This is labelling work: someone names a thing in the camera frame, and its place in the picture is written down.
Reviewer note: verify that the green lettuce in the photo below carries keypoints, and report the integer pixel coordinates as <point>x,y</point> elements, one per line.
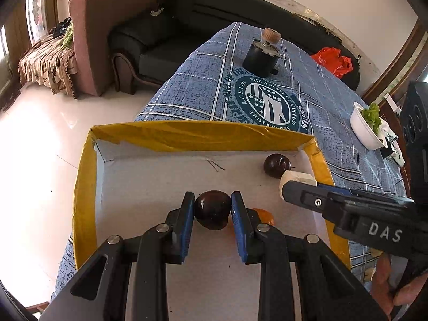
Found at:
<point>371,115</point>

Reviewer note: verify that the blue checked tablecloth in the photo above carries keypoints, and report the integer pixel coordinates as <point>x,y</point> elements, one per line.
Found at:
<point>207,83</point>

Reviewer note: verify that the square cream foam block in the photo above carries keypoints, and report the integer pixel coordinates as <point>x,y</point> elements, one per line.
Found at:
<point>296,176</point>

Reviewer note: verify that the black sofa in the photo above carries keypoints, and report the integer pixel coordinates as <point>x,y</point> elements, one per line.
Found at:
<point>160,46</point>

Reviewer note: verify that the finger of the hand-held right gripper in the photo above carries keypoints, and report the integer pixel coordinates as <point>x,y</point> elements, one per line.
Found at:
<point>367,196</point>
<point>301,199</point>

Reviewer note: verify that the red plastic bag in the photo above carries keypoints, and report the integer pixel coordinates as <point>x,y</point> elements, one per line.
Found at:
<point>331,60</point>

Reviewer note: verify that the brown armchair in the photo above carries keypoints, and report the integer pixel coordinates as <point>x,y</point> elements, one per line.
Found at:
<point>97,23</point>

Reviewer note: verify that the patterned cloth covered bench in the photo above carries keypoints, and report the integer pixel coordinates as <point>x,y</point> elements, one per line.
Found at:
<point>43,60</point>

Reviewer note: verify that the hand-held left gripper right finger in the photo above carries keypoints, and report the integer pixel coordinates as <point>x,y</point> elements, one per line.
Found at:
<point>239,227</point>

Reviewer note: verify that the glass panel door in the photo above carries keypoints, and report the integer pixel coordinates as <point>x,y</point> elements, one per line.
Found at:
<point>35,10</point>

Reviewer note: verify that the black jar with cork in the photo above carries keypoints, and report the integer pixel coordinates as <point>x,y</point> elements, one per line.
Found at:
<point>259,60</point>

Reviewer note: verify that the black item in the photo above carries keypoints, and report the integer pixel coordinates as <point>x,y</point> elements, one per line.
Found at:
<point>60,26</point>

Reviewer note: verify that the white cloth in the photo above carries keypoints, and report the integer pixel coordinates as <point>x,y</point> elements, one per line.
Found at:
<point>398,155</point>

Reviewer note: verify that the green item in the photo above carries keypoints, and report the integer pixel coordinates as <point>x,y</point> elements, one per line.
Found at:
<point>68,36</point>

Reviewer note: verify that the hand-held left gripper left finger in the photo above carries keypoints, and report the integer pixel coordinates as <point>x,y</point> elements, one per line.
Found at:
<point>189,214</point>

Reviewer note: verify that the person's right hand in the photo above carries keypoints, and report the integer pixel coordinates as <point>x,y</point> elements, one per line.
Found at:
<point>381,284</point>

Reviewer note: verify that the white bowl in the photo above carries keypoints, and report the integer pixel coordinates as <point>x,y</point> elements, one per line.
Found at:
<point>362,130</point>

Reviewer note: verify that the dark purple round fruit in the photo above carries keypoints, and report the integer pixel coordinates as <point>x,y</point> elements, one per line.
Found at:
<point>276,165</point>
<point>212,209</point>

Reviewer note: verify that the orange mandarin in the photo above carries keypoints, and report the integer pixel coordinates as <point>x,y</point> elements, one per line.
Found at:
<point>264,216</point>

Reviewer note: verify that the yellow taped cardboard box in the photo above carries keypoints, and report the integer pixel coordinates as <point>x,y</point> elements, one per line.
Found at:
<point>150,180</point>

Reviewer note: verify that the small white item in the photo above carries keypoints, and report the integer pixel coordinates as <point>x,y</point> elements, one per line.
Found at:
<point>156,11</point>

